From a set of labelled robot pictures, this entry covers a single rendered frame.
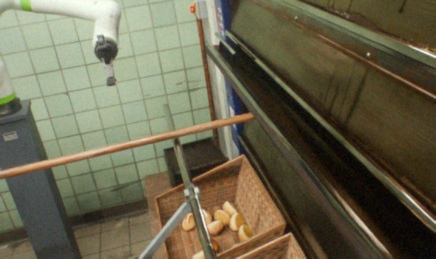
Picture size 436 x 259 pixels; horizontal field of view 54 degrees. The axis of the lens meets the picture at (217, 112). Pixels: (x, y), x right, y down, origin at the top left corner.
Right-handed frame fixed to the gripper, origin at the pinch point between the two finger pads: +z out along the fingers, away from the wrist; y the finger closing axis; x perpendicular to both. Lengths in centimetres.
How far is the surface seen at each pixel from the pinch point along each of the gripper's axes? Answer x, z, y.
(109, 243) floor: 32, -89, 149
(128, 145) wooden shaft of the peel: -1.1, 7.5, 29.2
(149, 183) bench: -4, -61, 91
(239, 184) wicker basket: -48, -21, 79
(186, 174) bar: -18.5, 33.2, 31.5
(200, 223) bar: -18, 59, 32
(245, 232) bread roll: -41, 8, 84
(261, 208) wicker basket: -50, 10, 73
